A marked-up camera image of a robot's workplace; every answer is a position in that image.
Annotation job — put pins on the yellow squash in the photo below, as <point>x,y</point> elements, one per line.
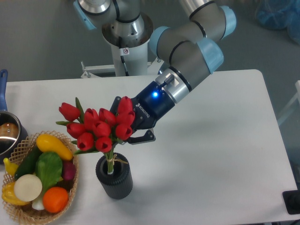
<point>50,143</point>

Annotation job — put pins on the green lettuce leaf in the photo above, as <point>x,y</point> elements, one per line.
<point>48,170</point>

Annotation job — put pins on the red tulip bouquet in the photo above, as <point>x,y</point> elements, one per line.
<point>99,131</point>

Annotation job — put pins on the blue plastic bag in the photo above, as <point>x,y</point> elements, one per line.
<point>280,15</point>

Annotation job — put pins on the white round onion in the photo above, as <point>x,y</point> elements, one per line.
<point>28,187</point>

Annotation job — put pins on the blue handled saucepan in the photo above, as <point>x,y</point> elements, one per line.
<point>12,131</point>

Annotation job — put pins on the woven wicker basket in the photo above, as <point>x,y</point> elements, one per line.
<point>26,215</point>

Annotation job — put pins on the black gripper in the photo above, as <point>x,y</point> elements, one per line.
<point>150,105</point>

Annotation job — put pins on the black device at edge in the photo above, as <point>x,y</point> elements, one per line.
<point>292,201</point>

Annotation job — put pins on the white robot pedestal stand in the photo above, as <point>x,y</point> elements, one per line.
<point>128,61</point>

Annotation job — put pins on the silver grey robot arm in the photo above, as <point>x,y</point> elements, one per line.
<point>190,51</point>

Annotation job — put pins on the dark green cucumber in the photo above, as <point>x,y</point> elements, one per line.
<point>28,164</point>

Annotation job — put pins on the purple red onion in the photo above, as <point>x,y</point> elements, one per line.
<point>68,170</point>

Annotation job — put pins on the dark grey ribbed vase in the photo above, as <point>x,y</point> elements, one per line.
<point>119,184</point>

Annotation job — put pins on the yellow bell pepper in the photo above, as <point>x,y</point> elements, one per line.
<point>8,195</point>

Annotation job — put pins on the orange fruit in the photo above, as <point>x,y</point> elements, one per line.
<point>55,199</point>

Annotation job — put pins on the white frame at right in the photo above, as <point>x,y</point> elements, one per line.
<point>292,105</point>

